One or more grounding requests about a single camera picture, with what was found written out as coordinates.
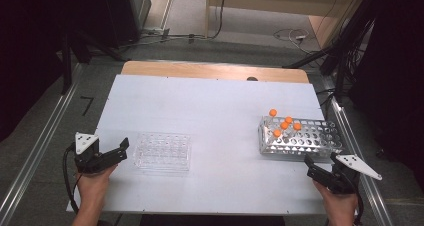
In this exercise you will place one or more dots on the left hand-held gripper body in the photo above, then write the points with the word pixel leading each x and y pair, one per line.
pixel 86 142

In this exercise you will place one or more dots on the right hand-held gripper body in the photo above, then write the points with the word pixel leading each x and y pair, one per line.
pixel 346 179

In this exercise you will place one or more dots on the perforated metal tube rack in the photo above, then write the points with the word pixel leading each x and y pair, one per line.
pixel 316 139

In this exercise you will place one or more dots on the clear acrylic tube rack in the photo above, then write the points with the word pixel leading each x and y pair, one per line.
pixel 163 152

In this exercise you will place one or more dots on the orange-capped plastic tube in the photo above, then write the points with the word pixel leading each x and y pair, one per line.
pixel 284 125
pixel 277 133
pixel 288 119
pixel 297 126
pixel 273 112

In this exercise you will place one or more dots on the person's right hand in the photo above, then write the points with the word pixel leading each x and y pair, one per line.
pixel 338 202

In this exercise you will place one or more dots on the person's left hand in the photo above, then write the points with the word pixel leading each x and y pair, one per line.
pixel 93 186

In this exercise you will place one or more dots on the black cabinet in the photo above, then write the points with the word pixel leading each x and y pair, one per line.
pixel 123 12

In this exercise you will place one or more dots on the metal floor rail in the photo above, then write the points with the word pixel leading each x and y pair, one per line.
pixel 40 139
pixel 360 152

